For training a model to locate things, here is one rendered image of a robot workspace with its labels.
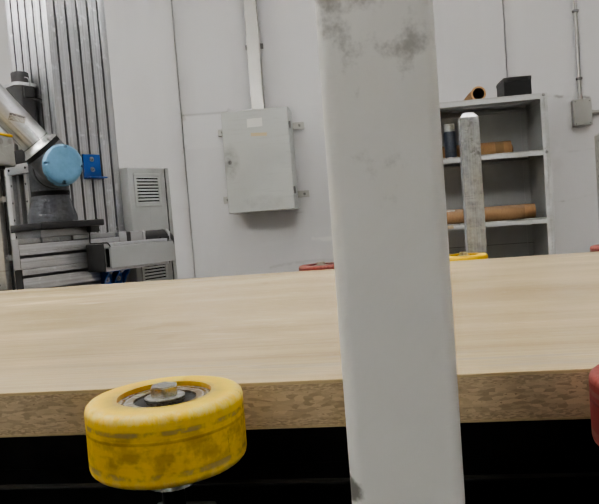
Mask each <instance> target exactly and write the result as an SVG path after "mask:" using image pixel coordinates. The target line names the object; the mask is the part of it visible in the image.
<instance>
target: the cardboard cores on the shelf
mask: <svg viewBox="0 0 599 504"><path fill-rule="evenodd" d="M480 144H481V155H484V154H495V153H507V152H513V145H512V144H511V141H498V142H487V143H480ZM484 209H485V222H489V221H502V220H516V219H525V218H535V217H536V206H535V204H534V203H531V204H518V205H505V206H492V207H484ZM446 212H447V225H448V224H462V223H464V210H463V209H453V210H446Z"/></svg>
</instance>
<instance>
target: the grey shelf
mask: <svg viewBox="0 0 599 504"><path fill-rule="evenodd" d="M439 104H440V120H441V135H442V147H443V146H444V125H445V124H454V126H455V132H456V145H459V131H458V119H459V118H460V117H461V116H462V115H463V114H464V113H475V114H476V115H478V116H479V128H480V143H487V142H498V141H511V144H512V145H513V152H507V153H495V154H484V155H481V161H482V177H483V193H484V207H492V206H505V205H518V204H525V199H526V204H531V203H534V204H535V206H536V217H535V218H525V219H516V220H502V221H489V222H485V225H486V241H487V255H488V259H493V258H508V257H523V256H528V251H529V256H538V255H553V254H556V245H555V227H554V209H553V191H552V174H551V156H550V138H549V120H548V102H547V92H546V93H535V94H525V95H514V96H504V97H493V98H483V99H472V100H462V101H451V102H441V103H439ZM520 114H521V127H520ZM521 131H522V144H521ZM522 148H523V151H522ZM523 165H524V179H523ZM443 166H444V181H445V197H446V210H453V209H463V194H462V179H461V163H460V157H449V158H443ZM524 182H525V196H524ZM526 225H527V230H526ZM447 227H448V243H449V254H459V253H460V252H466V242H465V226H464V223H462V224H448V225H447ZM527 234H528V247H527Z"/></svg>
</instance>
